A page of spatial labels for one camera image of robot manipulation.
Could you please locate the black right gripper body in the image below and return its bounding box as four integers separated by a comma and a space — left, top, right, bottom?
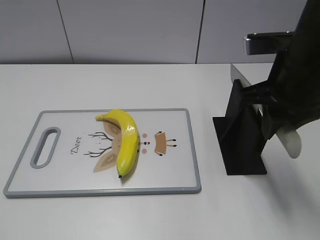
244, 0, 320, 129

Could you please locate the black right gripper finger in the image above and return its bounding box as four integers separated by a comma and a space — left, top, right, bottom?
240, 81, 276, 105
261, 105, 288, 140

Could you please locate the white-handled kitchen knife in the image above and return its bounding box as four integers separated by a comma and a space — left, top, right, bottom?
230, 64, 302, 159

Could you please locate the yellow plastic banana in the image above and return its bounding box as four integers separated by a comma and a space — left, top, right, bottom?
95, 109, 140, 178

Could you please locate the black knife stand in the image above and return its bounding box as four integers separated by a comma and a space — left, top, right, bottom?
212, 79, 267, 176

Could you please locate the white grey-rimmed cutting board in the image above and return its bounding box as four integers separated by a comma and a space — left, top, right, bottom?
3, 108, 201, 198

